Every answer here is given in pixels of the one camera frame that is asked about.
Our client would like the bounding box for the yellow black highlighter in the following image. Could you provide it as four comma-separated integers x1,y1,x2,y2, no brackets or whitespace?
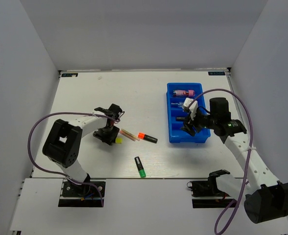
115,138,122,144

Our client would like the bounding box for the pink black highlighter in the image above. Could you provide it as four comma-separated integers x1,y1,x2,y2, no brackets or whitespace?
176,117,186,122

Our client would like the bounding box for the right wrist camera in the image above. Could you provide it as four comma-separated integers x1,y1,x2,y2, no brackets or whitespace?
182,97,198,117

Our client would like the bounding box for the blue compartment tray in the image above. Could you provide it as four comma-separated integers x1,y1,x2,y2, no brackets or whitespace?
166,82,211,144

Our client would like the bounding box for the orange black highlighter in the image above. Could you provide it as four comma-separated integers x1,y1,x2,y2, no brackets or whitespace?
138,133,158,143

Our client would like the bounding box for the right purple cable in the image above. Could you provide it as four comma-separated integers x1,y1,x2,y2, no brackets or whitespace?
190,88,254,235

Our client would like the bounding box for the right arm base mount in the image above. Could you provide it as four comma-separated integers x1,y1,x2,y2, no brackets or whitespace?
186,180,233,209

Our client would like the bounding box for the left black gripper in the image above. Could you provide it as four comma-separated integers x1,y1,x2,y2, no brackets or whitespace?
92,125,119,145

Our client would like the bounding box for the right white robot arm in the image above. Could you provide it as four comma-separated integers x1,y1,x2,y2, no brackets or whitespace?
182,97,288,224

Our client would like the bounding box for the green black highlighter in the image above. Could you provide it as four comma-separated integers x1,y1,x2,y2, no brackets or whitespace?
134,156,146,178

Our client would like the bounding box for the left corner label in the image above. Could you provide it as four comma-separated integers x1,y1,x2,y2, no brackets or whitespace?
61,73,78,77

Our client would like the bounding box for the yellow slim pen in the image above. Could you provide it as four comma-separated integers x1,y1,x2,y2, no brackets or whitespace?
121,129,140,141

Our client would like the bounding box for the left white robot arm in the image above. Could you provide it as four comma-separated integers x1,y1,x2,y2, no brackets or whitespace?
42,104,124,195

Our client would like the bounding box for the right corner label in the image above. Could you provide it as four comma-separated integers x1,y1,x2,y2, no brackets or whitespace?
208,71,225,76

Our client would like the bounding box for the pink slim pen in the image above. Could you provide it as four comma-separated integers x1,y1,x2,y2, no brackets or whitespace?
119,130,136,141

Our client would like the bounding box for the corner label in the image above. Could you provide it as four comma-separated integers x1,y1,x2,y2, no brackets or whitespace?
208,71,225,76
61,73,78,77

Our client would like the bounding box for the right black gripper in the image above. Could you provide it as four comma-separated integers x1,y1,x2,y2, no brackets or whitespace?
180,108,217,137

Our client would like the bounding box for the pink glue stick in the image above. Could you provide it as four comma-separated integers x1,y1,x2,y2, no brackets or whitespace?
172,90,195,97

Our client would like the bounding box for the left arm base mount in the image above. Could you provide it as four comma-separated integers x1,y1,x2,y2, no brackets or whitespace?
58,181,106,208

